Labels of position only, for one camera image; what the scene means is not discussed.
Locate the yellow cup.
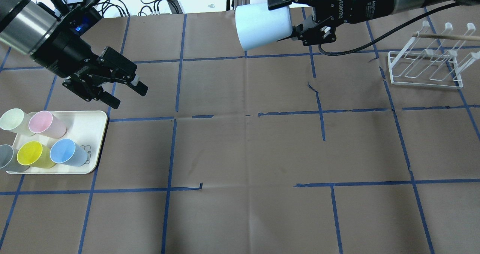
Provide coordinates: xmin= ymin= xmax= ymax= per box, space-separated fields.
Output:
xmin=16 ymin=141 xmax=55 ymax=169

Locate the blue cup on tray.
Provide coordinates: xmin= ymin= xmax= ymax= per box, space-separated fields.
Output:
xmin=50 ymin=139 xmax=89 ymax=167

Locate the white wire cup rack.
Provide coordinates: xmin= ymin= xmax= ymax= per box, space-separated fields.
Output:
xmin=387 ymin=21 xmax=479 ymax=89

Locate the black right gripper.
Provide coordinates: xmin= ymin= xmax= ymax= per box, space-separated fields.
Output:
xmin=267 ymin=0 xmax=394 ymax=46

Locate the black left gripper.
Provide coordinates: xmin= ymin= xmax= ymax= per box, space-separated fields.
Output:
xmin=31 ymin=13 xmax=149 ymax=109

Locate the cream rectangular tray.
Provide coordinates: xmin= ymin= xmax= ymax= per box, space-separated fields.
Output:
xmin=11 ymin=111 xmax=108 ymax=175

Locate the wooden dowel rod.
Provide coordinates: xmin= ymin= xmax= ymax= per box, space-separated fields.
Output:
xmin=412 ymin=32 xmax=480 ymax=42

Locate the grey cup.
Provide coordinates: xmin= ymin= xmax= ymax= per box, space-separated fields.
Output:
xmin=0 ymin=144 xmax=29 ymax=173

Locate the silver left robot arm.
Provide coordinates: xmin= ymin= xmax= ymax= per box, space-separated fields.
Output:
xmin=0 ymin=0 xmax=148 ymax=109

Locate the light blue transferred cup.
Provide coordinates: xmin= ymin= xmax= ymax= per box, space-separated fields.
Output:
xmin=235 ymin=3 xmax=293 ymax=51

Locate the pink cup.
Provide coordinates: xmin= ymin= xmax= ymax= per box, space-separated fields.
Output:
xmin=28 ymin=111 xmax=67 ymax=139

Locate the pale green cup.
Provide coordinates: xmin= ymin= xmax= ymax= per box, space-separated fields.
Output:
xmin=0 ymin=108 xmax=35 ymax=136

